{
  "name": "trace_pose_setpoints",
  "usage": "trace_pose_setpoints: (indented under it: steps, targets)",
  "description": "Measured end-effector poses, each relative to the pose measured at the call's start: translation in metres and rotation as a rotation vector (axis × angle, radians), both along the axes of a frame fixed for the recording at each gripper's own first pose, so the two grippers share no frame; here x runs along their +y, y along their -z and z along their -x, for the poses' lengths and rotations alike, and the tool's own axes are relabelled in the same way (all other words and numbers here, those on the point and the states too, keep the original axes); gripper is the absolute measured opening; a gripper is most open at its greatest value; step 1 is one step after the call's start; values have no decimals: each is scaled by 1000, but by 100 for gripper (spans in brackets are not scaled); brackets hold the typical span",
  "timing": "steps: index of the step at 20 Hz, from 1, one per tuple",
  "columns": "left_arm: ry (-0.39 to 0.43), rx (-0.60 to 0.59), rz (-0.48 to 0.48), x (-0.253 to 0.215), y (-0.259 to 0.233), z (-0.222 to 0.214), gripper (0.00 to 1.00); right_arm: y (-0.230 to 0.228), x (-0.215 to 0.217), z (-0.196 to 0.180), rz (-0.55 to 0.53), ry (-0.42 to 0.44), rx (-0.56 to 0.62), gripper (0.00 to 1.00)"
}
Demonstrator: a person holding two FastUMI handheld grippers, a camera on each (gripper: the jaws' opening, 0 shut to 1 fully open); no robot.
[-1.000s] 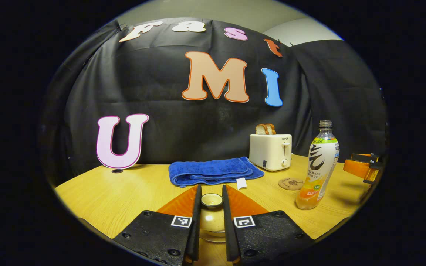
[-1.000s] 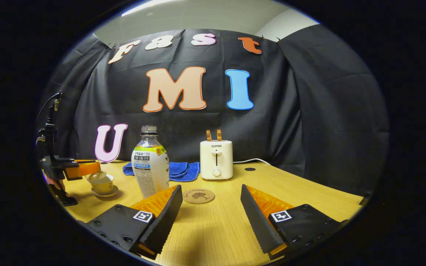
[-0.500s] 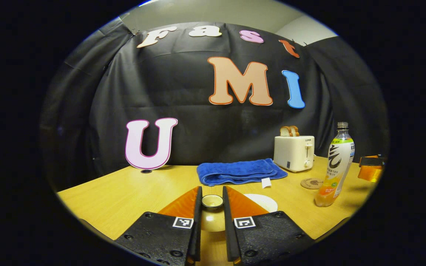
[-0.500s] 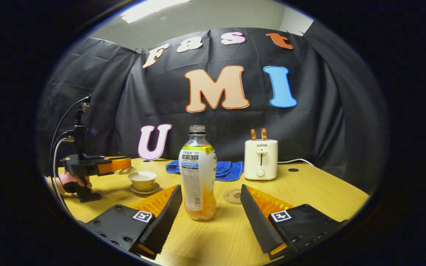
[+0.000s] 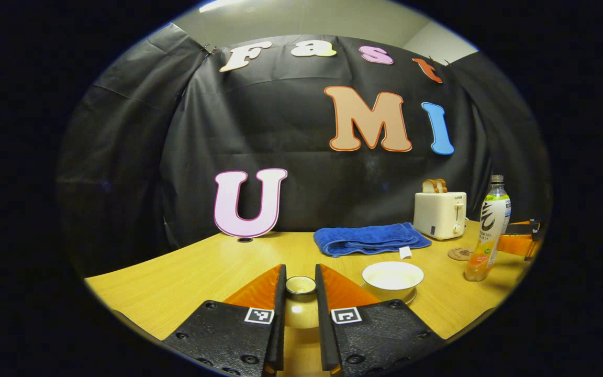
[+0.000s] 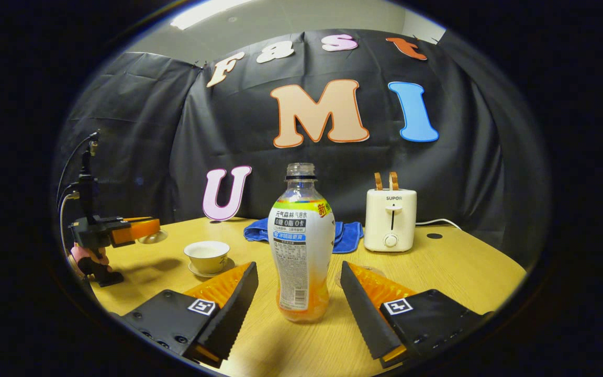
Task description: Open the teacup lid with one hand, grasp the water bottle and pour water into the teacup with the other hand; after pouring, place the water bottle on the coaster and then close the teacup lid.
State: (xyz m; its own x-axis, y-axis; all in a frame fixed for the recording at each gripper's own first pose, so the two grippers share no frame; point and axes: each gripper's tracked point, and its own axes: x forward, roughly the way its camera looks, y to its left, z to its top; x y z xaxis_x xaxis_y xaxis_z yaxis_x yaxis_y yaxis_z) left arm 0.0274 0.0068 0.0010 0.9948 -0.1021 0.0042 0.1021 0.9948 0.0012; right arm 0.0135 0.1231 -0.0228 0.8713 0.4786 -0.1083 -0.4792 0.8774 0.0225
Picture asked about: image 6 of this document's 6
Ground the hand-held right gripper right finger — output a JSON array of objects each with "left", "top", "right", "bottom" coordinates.
[{"left": 340, "top": 261, "right": 496, "bottom": 369}]

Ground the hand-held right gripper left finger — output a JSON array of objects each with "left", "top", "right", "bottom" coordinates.
[{"left": 110, "top": 262, "right": 259, "bottom": 368}]

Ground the yellow ceramic teacup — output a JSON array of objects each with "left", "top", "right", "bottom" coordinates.
[{"left": 184, "top": 241, "right": 230, "bottom": 274}]

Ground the clear plastic water bottle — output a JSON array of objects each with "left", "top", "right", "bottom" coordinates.
[{"left": 267, "top": 162, "right": 336, "bottom": 324}]

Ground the yellow ceramic saucer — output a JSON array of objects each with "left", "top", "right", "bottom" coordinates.
[{"left": 188, "top": 258, "right": 236, "bottom": 278}]

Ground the blue folded towel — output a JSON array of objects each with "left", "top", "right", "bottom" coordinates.
[{"left": 243, "top": 217, "right": 364, "bottom": 254}]

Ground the cream white toaster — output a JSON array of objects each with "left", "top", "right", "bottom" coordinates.
[{"left": 364, "top": 188, "right": 418, "bottom": 253}]

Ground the black backdrop cloth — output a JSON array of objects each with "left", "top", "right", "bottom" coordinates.
[{"left": 53, "top": 29, "right": 551, "bottom": 262}]

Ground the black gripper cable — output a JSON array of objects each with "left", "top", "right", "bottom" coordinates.
[{"left": 57, "top": 132, "right": 98, "bottom": 252}]

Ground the white power cable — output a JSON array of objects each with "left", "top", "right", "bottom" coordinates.
[{"left": 416, "top": 218, "right": 462, "bottom": 231}]

